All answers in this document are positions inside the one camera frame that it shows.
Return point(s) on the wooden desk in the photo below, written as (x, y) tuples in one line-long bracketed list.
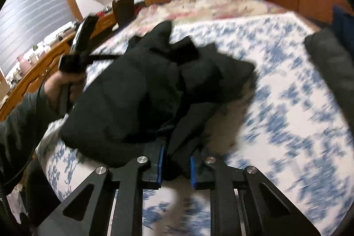
[(41, 67)]

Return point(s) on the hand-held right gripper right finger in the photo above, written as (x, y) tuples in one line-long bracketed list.
[(193, 172)]

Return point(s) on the blue floral bed sheet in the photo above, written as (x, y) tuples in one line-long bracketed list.
[(290, 114)]

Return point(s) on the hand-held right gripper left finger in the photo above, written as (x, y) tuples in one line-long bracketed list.
[(159, 167)]

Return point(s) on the person's left forearm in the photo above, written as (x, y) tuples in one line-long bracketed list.
[(19, 136)]

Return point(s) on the black shirt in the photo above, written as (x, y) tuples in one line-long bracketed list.
[(143, 92)]

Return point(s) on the navy folded cloth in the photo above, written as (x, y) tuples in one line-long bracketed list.
[(344, 19)]

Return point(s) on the pink floral quilt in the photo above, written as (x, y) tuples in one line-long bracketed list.
[(221, 6)]

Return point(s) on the dark brown chair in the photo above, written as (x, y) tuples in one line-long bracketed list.
[(124, 10)]

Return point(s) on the grey window blind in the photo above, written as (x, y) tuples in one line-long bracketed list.
[(36, 9)]

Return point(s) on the person's left hand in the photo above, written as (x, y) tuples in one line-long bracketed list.
[(54, 92)]

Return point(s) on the pink vase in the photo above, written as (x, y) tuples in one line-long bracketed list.
[(22, 62)]

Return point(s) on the grey folded cloth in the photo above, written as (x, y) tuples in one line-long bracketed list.
[(332, 59)]

